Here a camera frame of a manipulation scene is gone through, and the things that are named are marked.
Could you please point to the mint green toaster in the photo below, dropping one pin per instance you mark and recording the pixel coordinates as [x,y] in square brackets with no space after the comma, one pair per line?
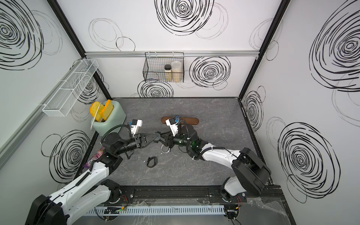
[117,117]

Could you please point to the white lid plastic jar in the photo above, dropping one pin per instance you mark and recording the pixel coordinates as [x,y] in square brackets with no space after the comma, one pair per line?
[177,72]

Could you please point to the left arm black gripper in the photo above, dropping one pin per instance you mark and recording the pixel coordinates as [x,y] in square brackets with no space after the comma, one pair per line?
[140,141]

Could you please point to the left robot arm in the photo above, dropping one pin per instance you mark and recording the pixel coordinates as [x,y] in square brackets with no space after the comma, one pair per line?
[89,189]

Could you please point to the yellow sponge toast slice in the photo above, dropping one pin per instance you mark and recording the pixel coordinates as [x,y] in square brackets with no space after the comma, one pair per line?
[95,110]

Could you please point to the dark lid spice jar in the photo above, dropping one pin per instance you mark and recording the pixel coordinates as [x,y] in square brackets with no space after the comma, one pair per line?
[168,72]

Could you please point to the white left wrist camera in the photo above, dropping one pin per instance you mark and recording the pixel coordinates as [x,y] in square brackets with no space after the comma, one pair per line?
[135,126]

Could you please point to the dark wooden watch stand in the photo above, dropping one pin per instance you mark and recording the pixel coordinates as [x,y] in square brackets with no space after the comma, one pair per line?
[188,120]

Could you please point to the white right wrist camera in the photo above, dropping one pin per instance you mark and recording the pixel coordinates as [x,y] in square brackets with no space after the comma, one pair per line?
[174,127]

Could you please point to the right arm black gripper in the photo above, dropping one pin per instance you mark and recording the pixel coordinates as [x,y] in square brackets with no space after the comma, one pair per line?
[169,142]

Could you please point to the black smart band watch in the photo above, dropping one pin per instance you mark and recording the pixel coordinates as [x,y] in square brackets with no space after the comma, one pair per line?
[152,162]

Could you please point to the purple snack wrapper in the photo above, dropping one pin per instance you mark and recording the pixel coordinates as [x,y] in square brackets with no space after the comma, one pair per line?
[98,154]

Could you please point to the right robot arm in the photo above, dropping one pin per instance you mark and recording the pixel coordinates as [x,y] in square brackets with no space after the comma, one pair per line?
[250,172]

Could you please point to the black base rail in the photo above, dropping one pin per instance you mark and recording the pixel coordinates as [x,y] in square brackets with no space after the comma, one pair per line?
[211,194]

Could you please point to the black wire wall basket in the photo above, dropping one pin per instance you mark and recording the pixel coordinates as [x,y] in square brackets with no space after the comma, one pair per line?
[154,63]

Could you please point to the blue translucent watch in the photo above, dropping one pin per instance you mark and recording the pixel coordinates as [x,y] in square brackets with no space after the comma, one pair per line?
[177,118]

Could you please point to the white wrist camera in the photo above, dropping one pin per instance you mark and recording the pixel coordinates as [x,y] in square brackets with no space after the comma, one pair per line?
[174,127]
[135,126]

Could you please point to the grey slotted cable duct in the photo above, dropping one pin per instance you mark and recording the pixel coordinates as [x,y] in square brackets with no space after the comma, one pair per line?
[158,210]

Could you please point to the white wire wall shelf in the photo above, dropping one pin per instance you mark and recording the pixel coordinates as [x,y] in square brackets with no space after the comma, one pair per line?
[72,86]

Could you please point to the orange sponge toast slice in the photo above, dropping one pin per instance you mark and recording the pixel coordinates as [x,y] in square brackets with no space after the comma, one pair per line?
[107,110]

